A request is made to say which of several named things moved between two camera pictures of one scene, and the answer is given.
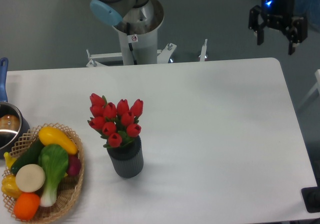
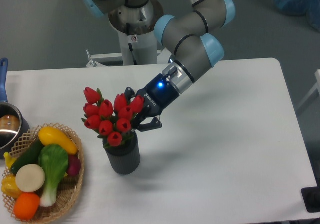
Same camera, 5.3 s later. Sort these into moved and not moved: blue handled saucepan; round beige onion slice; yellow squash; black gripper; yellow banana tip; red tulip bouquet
Moved: red tulip bouquet; black gripper
Not moved: blue handled saucepan; yellow squash; yellow banana tip; round beige onion slice
